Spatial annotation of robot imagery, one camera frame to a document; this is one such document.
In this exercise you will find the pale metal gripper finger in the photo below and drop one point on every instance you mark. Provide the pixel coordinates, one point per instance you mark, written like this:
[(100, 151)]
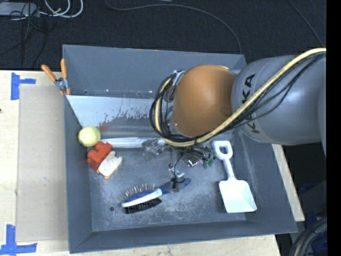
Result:
[(180, 175), (152, 147)]

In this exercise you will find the white long plastic piece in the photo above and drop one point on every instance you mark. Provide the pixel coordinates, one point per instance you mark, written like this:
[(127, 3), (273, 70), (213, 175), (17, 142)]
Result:
[(125, 142)]

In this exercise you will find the blue and white brush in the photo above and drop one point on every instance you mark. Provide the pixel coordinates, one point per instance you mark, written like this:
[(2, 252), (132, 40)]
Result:
[(145, 197)]

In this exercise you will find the white toy bread slice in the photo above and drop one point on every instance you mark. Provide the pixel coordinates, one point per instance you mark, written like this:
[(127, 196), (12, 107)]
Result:
[(110, 165)]

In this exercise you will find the grey metal bin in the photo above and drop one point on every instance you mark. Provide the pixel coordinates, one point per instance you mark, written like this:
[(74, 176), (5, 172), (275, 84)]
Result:
[(165, 223)]

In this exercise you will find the red toy block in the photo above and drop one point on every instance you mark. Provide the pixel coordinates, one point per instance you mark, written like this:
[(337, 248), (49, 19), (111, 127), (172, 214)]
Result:
[(99, 153)]

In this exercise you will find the white toy shovel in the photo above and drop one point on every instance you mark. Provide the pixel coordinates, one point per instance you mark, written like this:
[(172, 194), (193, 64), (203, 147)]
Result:
[(235, 195)]

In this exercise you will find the yellow-green ball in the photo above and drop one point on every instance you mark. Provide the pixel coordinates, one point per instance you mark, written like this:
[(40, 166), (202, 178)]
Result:
[(89, 136)]

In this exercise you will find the pale wood flat board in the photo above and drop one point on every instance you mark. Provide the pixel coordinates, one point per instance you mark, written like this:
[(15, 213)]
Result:
[(40, 156)]

